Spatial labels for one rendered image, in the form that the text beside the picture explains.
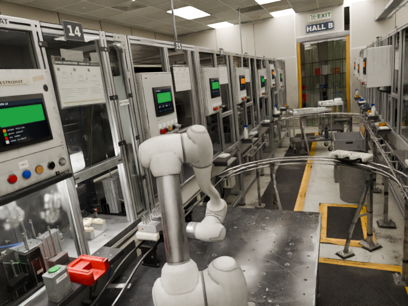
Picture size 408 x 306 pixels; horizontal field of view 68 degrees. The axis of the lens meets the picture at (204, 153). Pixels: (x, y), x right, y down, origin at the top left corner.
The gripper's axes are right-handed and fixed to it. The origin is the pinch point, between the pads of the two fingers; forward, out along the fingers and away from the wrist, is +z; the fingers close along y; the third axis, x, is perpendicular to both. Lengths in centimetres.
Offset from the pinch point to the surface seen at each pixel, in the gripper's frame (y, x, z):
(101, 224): 4.5, 13.5, 30.1
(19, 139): 66, 59, 16
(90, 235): 3.4, 23.5, 29.4
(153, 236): -2.9, 6.9, -0.6
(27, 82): 87, 48, 19
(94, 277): 2, 52, 1
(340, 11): 217, -811, -113
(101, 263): 5.1, 46.1, 1.2
